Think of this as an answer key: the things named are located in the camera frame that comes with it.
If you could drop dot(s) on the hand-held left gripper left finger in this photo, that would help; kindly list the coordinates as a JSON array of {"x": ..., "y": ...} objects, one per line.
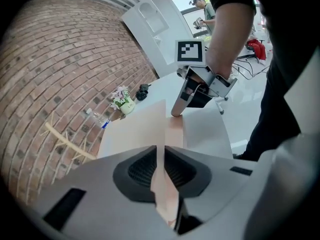
[{"x": 100, "y": 174}]

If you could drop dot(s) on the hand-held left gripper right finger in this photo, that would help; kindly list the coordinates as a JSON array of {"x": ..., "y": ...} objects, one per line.
[{"x": 225, "y": 189}]

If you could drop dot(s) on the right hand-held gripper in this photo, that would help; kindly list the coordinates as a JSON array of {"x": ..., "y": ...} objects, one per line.
[{"x": 190, "y": 54}]

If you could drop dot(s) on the pink box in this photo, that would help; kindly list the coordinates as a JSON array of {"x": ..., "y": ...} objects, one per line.
[{"x": 140, "y": 129}]

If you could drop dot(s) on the person's right forearm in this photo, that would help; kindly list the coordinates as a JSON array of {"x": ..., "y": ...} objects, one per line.
[{"x": 225, "y": 34}]

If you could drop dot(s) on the person's black shoe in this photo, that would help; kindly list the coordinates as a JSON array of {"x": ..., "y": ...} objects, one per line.
[{"x": 240, "y": 156}]

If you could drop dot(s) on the white swivel chair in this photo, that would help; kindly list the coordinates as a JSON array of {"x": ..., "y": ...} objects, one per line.
[{"x": 221, "y": 107}]

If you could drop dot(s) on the wooden tree-shaped rack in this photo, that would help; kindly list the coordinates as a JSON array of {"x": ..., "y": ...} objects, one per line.
[{"x": 62, "y": 139}]

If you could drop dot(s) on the clear plastic water bottle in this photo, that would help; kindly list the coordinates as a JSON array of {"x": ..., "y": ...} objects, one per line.
[{"x": 98, "y": 119}]

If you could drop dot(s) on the white potted flowers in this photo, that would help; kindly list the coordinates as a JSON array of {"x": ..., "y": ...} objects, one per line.
[{"x": 122, "y": 100}]

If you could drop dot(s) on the white cabinet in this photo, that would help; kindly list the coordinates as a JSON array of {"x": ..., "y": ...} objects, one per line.
[{"x": 155, "y": 34}]

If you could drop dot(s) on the person's black trousers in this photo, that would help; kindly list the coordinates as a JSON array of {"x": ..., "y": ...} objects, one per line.
[{"x": 272, "y": 114}]

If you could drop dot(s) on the red bag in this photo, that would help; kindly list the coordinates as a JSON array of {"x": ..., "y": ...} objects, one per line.
[{"x": 257, "y": 49}]

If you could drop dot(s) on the person's black shirt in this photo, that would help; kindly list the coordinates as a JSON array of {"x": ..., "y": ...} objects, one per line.
[{"x": 287, "y": 21}]

